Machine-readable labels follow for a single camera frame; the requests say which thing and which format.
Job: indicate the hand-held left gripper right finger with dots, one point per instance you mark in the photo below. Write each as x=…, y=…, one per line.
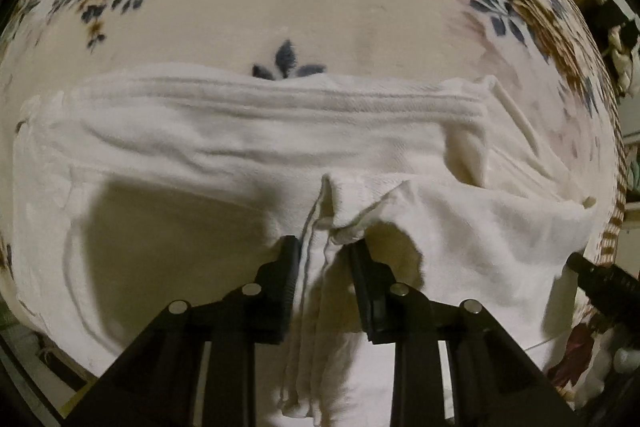
x=361, y=282

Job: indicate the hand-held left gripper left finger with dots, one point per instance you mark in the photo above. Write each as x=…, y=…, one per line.
x=286, y=277

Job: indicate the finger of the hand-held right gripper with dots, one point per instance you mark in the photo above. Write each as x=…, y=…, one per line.
x=600, y=279

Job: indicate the white towel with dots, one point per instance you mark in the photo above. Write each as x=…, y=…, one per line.
x=200, y=187

